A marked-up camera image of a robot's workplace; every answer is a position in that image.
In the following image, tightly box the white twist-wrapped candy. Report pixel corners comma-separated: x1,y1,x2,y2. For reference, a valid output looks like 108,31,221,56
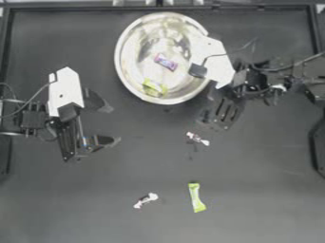
132,192,161,210
185,131,211,147

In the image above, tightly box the green candy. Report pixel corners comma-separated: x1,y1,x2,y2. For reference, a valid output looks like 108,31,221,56
139,78,170,99
187,182,209,214

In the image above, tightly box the purple candy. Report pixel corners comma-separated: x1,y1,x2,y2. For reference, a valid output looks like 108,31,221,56
152,51,181,72

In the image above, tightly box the steel bowl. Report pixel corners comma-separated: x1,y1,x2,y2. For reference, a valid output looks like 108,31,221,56
112,11,218,105

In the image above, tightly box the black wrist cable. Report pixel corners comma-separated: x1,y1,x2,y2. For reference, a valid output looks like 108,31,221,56
0,81,52,120
202,37,261,65

